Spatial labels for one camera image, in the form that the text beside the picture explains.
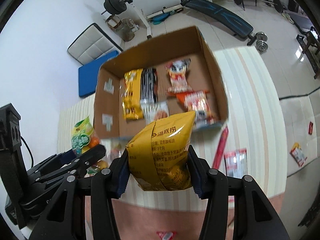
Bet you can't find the colourful candy ball bag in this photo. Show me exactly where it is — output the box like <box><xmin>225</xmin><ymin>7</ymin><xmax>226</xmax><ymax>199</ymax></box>
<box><xmin>71</xmin><ymin>116</ymin><xmax>100</xmax><ymax>156</ymax></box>

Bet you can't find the yellow snack bag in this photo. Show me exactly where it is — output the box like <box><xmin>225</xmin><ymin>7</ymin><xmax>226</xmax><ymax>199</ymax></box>
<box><xmin>126</xmin><ymin>111</ymin><xmax>196</xmax><ymax>191</ymax></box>

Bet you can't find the long yellow snack pack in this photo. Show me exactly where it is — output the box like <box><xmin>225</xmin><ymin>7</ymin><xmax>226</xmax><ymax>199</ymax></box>
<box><xmin>122</xmin><ymin>69</ymin><xmax>143</xmax><ymax>120</ymax></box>

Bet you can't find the red white snack packet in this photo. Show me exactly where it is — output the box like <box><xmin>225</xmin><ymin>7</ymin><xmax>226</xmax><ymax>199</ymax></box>
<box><xmin>223</xmin><ymin>148</ymin><xmax>248</xmax><ymax>179</ymax></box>

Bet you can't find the red sausage stick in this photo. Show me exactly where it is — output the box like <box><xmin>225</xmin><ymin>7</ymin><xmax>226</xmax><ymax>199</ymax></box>
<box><xmin>212</xmin><ymin>126</ymin><xmax>229</xmax><ymax>170</ymax></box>

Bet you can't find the white cookie snack bag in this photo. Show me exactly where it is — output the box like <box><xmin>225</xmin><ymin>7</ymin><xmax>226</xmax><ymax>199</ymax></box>
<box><xmin>141</xmin><ymin>101</ymin><xmax>170</xmax><ymax>125</ymax></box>

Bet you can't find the orange snack packet on sofa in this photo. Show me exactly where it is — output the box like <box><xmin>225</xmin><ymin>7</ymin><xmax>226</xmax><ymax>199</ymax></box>
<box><xmin>290</xmin><ymin>142</ymin><xmax>307</xmax><ymax>167</ymax></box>

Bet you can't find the blue cushion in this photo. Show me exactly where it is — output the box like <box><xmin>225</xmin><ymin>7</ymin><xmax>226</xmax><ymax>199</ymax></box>
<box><xmin>78</xmin><ymin>50</ymin><xmax>119</xmax><ymax>98</ymax></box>

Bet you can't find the black striped snack pack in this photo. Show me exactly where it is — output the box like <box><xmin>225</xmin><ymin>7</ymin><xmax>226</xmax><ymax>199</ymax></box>
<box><xmin>140</xmin><ymin>68</ymin><xmax>158</xmax><ymax>104</ymax></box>

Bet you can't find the brown cardboard box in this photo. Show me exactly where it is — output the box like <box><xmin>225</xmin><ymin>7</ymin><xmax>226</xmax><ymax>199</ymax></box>
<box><xmin>94</xmin><ymin>26</ymin><xmax>229</xmax><ymax>139</ymax></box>

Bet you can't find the small red packet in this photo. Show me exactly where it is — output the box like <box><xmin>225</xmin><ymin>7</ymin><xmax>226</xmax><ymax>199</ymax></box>
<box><xmin>308</xmin><ymin>122</ymin><xmax>313</xmax><ymax>135</ymax></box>

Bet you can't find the lower panda snack bag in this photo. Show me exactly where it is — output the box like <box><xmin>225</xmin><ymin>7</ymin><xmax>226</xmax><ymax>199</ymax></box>
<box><xmin>176</xmin><ymin>90</ymin><xmax>216</xmax><ymax>126</ymax></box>

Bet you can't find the panda snack bag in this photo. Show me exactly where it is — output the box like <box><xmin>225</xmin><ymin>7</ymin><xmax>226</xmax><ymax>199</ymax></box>
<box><xmin>176</xmin><ymin>90</ymin><xmax>216</xmax><ymax>126</ymax></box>
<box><xmin>165</xmin><ymin>58</ymin><xmax>193</xmax><ymax>94</ymax></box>

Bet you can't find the upper panda snack bag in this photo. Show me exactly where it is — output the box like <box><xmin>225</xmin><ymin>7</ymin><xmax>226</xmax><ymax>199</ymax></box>
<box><xmin>165</xmin><ymin>58</ymin><xmax>193</xmax><ymax>94</ymax></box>

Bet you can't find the cream quilted sofa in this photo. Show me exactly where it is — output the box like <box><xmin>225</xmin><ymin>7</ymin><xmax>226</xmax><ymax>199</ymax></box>
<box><xmin>280</xmin><ymin>89</ymin><xmax>319</xmax><ymax>176</ymax></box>

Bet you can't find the glass jar on floor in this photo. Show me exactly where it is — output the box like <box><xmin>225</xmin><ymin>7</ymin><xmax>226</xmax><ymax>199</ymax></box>
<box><xmin>116</xmin><ymin>18</ymin><xmax>139</xmax><ymax>42</ymax></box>

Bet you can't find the barbell on white rack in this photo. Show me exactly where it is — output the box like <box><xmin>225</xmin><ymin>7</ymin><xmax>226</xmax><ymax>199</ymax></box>
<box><xmin>101</xmin><ymin>0</ymin><xmax>152</xmax><ymax>39</ymax></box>

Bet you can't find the chrome dumbbell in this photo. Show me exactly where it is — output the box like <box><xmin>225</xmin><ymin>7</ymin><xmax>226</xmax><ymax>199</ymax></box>
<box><xmin>255</xmin><ymin>31</ymin><xmax>268</xmax><ymax>53</ymax></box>

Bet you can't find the blue sit-up bench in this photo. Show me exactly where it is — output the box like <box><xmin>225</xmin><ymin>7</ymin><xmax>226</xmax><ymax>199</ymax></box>
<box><xmin>181</xmin><ymin>0</ymin><xmax>257</xmax><ymax>46</ymax></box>

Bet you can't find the dark wooden chair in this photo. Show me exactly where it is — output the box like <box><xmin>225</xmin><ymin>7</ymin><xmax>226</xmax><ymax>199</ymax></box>
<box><xmin>296</xmin><ymin>26</ymin><xmax>319</xmax><ymax>79</ymax></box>

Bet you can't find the black speaker box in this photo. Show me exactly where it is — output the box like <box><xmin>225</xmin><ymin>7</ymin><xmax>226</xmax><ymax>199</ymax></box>
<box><xmin>288</xmin><ymin>0</ymin><xmax>299</xmax><ymax>13</ymax></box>

